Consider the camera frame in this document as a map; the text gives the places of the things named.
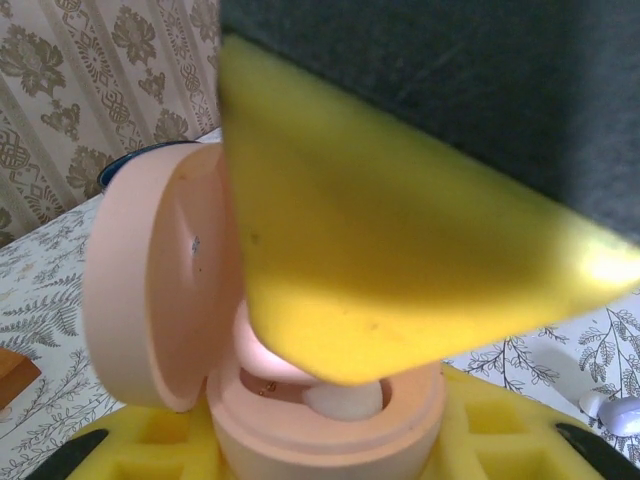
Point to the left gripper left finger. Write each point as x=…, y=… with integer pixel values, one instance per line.
x=150, y=450

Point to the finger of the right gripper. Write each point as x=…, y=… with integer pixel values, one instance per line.
x=375, y=225

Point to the white object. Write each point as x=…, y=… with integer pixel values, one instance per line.
x=617, y=417

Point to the floral tablecloth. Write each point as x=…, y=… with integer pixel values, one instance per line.
x=45, y=300

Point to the teal round dish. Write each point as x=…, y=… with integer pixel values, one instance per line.
x=112, y=167

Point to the pink earbud charging case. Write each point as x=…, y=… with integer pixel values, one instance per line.
x=130, y=280

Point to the gold glass rack wooden base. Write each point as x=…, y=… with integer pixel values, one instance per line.
x=17, y=375

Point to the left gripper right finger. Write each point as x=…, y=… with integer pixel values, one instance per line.
x=510, y=440

